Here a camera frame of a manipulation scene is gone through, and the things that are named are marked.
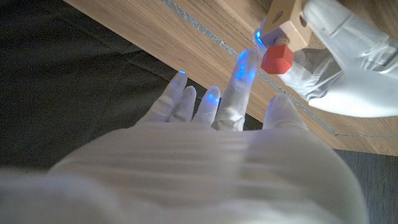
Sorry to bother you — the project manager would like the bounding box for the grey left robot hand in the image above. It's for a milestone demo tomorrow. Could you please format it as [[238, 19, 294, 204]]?
[[253, 0, 398, 118]]

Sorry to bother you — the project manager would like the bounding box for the red-headed wooden screw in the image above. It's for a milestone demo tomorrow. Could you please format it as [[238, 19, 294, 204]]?
[[260, 35, 295, 75]]

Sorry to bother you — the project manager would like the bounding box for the wooden block with holes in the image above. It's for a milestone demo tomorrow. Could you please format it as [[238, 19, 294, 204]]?
[[260, 0, 313, 53]]

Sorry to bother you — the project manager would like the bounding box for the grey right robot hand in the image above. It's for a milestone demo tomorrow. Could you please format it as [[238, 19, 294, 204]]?
[[0, 49, 369, 224]]

